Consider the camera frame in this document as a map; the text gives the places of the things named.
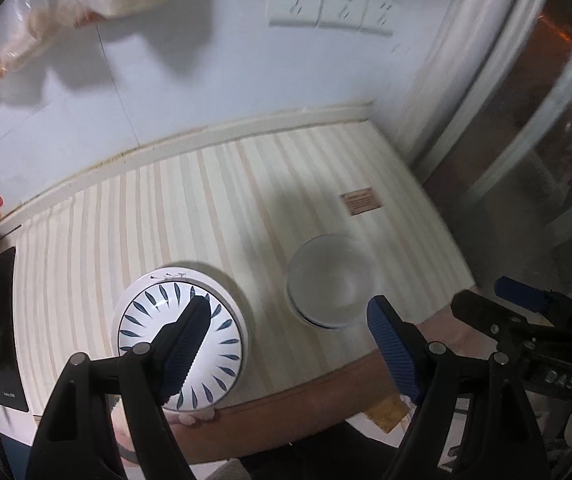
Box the white wall socket panel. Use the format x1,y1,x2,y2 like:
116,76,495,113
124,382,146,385
267,0,399,37

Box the white bowl blue leaf pattern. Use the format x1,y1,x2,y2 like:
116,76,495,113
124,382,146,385
112,266,248,413

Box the plain white bowl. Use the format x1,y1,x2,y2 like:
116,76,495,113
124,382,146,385
285,234,380,330

